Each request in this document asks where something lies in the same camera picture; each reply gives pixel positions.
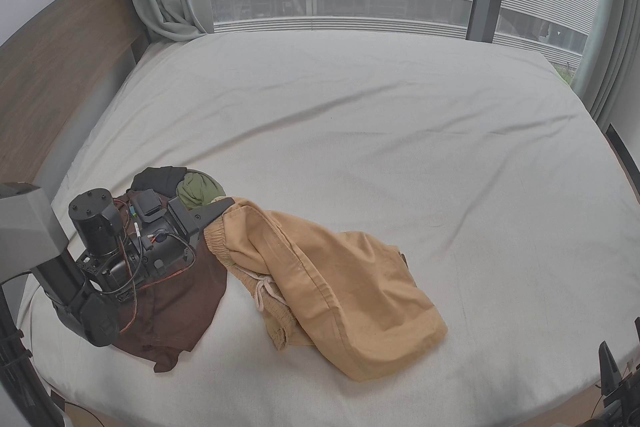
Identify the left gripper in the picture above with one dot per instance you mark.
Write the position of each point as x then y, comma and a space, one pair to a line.
170, 252

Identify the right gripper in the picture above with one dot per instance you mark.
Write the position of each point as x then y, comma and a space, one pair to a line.
622, 402

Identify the tan shorts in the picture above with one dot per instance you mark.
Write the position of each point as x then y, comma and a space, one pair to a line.
340, 285

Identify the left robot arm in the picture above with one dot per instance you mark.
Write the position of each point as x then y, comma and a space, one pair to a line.
95, 220

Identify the bed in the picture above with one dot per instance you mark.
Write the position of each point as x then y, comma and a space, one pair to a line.
380, 140

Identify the olive green garment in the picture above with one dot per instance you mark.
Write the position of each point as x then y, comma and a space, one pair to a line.
200, 190

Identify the black garment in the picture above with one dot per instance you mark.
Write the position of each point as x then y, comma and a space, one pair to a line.
155, 177

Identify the brown garment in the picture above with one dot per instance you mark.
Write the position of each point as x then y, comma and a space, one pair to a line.
170, 310

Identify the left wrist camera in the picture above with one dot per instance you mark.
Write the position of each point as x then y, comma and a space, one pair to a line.
148, 205

